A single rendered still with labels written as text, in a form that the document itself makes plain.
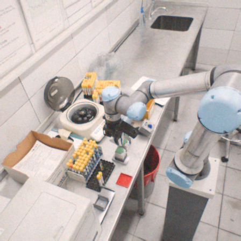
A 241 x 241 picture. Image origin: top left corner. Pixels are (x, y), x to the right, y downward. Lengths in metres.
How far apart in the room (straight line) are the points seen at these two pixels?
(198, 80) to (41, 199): 0.69
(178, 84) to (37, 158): 0.85
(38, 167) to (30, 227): 0.49
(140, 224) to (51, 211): 1.27
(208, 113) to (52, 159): 0.90
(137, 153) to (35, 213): 0.66
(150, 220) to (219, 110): 1.54
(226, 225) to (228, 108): 1.60
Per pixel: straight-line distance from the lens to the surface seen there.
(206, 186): 1.19
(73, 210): 0.85
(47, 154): 1.34
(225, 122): 0.66
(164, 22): 3.01
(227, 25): 3.31
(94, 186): 1.20
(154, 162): 1.96
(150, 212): 2.10
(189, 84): 0.85
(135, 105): 0.89
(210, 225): 2.12
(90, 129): 1.34
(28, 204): 0.92
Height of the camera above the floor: 1.93
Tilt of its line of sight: 44 degrees down
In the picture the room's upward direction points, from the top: 6 degrees counter-clockwise
